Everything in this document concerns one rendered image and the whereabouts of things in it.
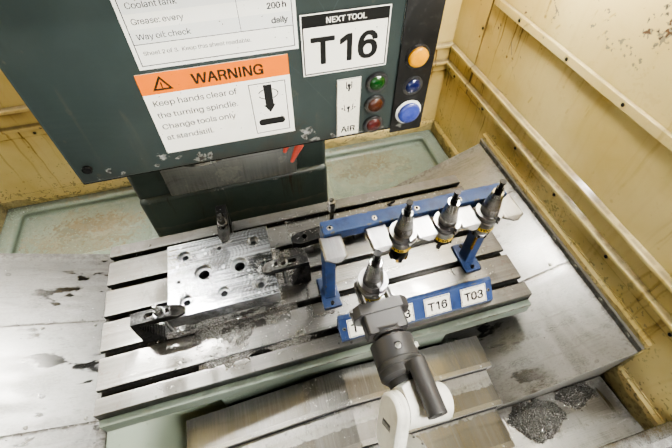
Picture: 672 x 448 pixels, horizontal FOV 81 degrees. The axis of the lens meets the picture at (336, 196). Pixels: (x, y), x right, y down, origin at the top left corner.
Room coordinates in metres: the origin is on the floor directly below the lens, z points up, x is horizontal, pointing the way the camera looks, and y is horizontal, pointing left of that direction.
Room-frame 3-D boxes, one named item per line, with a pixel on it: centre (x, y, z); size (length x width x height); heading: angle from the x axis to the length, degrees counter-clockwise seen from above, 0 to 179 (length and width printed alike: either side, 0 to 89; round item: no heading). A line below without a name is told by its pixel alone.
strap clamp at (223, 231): (0.72, 0.34, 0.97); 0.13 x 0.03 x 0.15; 16
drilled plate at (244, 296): (0.56, 0.32, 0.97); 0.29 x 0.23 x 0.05; 106
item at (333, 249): (0.48, 0.00, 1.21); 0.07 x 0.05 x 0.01; 16
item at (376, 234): (0.51, -0.10, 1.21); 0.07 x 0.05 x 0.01; 16
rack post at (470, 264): (0.66, -0.40, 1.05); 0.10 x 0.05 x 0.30; 16
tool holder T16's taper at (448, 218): (0.56, -0.26, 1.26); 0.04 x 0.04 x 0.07
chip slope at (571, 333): (0.72, -0.38, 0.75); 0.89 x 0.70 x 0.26; 16
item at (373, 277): (0.40, -0.08, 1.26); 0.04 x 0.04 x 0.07
